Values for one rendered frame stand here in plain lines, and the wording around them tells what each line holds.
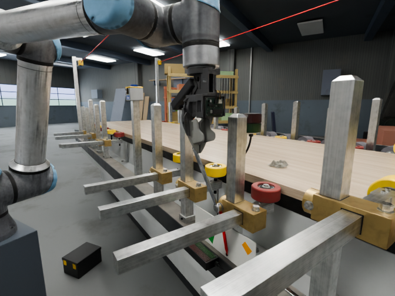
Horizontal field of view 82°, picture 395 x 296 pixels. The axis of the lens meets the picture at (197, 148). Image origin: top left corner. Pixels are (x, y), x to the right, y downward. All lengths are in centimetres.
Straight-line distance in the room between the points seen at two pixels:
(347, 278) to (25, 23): 106
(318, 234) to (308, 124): 911
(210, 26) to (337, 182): 41
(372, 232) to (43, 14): 79
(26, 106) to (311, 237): 104
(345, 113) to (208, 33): 33
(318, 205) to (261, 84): 934
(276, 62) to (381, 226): 939
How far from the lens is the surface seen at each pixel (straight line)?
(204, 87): 55
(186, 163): 80
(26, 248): 126
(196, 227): 54
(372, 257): 74
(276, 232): 87
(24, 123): 114
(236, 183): 61
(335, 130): 44
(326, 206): 47
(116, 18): 53
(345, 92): 44
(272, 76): 969
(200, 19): 57
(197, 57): 55
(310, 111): 941
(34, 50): 106
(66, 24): 66
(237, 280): 26
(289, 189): 71
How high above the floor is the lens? 113
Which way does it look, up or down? 11 degrees down
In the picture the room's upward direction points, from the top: straight up
